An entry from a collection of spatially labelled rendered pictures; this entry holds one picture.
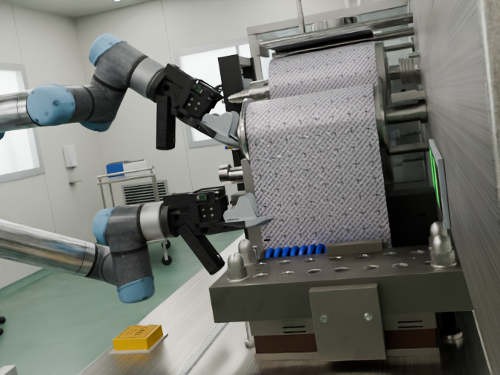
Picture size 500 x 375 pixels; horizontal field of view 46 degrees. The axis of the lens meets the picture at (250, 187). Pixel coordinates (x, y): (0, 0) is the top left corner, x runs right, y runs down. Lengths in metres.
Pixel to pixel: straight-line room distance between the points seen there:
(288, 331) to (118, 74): 0.61
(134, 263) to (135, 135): 6.23
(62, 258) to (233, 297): 0.45
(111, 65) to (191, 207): 0.34
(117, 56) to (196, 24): 5.88
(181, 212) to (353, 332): 0.43
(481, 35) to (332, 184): 0.87
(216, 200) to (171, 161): 6.13
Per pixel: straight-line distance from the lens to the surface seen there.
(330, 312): 0.89
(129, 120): 7.40
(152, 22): 7.30
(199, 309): 1.27
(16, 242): 1.23
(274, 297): 0.92
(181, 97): 1.16
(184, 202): 1.12
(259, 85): 1.37
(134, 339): 1.11
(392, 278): 0.89
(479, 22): 0.21
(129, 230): 1.16
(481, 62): 0.21
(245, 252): 1.04
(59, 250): 1.26
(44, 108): 1.14
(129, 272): 1.19
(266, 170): 1.08
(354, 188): 1.06
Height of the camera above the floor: 1.29
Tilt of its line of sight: 7 degrees down
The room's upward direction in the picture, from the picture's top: 9 degrees counter-clockwise
